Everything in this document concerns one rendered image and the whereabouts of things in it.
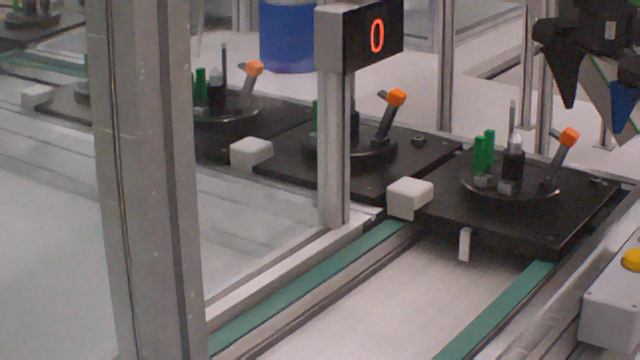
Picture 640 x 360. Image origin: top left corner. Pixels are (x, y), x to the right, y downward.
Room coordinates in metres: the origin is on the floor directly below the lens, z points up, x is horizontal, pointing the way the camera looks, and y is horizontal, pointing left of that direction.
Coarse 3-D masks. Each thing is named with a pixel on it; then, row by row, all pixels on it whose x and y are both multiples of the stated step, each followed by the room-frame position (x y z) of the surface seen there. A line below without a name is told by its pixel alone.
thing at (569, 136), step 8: (568, 128) 1.12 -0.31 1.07; (552, 136) 1.12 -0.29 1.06; (560, 136) 1.11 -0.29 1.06; (568, 136) 1.10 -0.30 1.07; (576, 136) 1.10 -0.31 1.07; (560, 144) 1.11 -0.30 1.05; (568, 144) 1.10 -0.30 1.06; (560, 152) 1.11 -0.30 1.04; (552, 160) 1.12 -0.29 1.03; (560, 160) 1.11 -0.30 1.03; (552, 168) 1.12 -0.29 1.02; (544, 176) 1.12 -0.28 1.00; (552, 176) 1.12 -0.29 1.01
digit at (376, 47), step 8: (376, 8) 1.06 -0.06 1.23; (384, 8) 1.07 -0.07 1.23; (368, 16) 1.04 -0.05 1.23; (376, 16) 1.06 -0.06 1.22; (384, 16) 1.07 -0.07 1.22; (368, 24) 1.04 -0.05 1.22; (376, 24) 1.06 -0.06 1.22; (384, 24) 1.07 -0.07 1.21; (368, 32) 1.04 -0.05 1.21; (376, 32) 1.06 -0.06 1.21; (384, 32) 1.07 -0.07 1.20; (368, 40) 1.04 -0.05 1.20; (376, 40) 1.06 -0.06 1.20; (384, 40) 1.07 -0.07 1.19; (368, 48) 1.04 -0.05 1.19; (376, 48) 1.06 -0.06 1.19; (384, 48) 1.07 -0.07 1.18; (368, 56) 1.04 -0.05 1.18; (376, 56) 1.06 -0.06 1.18
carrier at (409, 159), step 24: (360, 120) 1.43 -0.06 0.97; (360, 144) 1.27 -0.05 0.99; (384, 144) 1.27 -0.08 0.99; (408, 144) 1.33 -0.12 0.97; (432, 144) 1.33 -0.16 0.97; (456, 144) 1.33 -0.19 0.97; (360, 168) 1.24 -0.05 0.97; (384, 168) 1.24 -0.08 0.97; (408, 168) 1.24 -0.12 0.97; (432, 168) 1.26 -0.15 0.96; (360, 192) 1.16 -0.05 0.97; (384, 192) 1.16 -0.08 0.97
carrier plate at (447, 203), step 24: (456, 168) 1.24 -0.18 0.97; (456, 192) 1.16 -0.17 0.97; (576, 192) 1.15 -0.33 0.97; (600, 192) 1.15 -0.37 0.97; (432, 216) 1.09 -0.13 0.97; (456, 216) 1.08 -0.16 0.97; (480, 216) 1.08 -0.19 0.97; (504, 216) 1.08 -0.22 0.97; (528, 216) 1.08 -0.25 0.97; (552, 216) 1.08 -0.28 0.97; (576, 216) 1.08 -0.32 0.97; (480, 240) 1.05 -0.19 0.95; (504, 240) 1.03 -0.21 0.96; (528, 240) 1.02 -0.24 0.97; (552, 240) 1.01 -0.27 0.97; (576, 240) 1.04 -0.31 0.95
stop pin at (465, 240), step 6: (468, 228) 1.06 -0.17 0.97; (462, 234) 1.05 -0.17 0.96; (468, 234) 1.05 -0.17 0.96; (462, 240) 1.05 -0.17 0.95; (468, 240) 1.05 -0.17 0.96; (462, 246) 1.05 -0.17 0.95; (468, 246) 1.05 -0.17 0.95; (462, 252) 1.05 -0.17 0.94; (468, 252) 1.05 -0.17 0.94; (462, 258) 1.05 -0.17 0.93; (468, 258) 1.05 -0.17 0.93
